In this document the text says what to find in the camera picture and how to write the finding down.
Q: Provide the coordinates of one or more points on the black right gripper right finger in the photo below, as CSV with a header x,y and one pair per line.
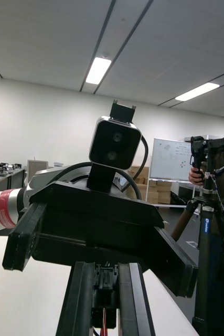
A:
x,y
134,302

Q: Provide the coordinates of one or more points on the ceiling light panel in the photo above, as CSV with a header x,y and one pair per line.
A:
x,y
197,92
98,71

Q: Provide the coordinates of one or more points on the person's hand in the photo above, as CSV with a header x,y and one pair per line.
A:
x,y
195,177

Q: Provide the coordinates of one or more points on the whiteboard on stand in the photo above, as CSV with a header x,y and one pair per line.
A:
x,y
169,157

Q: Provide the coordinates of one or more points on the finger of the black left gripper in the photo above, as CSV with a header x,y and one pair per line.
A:
x,y
174,265

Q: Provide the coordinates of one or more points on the black tripod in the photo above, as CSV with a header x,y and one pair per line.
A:
x,y
203,262

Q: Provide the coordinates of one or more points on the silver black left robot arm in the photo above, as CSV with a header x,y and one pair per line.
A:
x,y
4,207

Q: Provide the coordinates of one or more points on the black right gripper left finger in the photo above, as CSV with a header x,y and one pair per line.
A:
x,y
77,302

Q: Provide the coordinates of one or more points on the stack of cardboard boxes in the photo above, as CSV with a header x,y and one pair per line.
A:
x,y
153,194

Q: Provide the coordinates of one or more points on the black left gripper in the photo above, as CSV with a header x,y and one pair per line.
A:
x,y
96,225

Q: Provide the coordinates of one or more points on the pale grey left wrist camera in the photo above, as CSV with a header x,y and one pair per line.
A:
x,y
114,147

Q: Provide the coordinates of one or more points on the beige square box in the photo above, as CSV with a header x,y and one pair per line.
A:
x,y
37,168

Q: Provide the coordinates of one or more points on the black camera rig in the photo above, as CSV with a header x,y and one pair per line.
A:
x,y
198,149

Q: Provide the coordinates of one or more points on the desk with equipment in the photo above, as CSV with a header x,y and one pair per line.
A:
x,y
1,178

